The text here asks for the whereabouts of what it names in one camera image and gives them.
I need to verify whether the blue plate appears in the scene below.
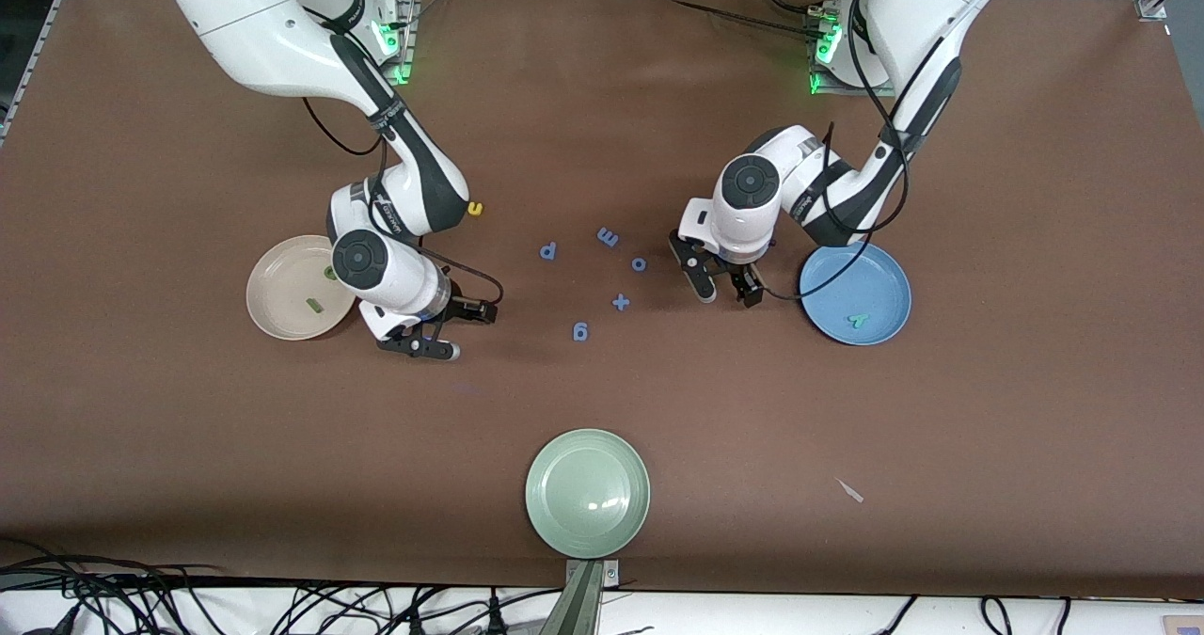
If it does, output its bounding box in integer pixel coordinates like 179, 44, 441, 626
799, 243, 912, 346

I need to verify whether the beige brown plate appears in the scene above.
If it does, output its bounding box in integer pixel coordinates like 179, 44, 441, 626
246, 234, 360, 341

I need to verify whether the pale green plate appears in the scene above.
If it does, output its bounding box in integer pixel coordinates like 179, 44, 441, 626
525, 428, 652, 560

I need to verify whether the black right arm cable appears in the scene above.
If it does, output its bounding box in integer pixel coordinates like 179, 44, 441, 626
301, 99, 504, 307

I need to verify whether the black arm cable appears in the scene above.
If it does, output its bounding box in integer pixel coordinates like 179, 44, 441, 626
301, 99, 504, 307
757, 0, 951, 302

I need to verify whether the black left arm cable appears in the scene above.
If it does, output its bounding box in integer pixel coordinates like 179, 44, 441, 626
757, 0, 951, 302

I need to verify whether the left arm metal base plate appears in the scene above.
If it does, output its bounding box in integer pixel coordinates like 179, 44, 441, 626
807, 5, 890, 97

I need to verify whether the black cable across table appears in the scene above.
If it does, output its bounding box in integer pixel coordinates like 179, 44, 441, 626
658, 0, 829, 39

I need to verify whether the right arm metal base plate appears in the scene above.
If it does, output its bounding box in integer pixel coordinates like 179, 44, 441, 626
374, 0, 420, 86

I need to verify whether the metal camera stand bracket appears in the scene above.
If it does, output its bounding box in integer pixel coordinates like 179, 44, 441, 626
564, 560, 620, 635

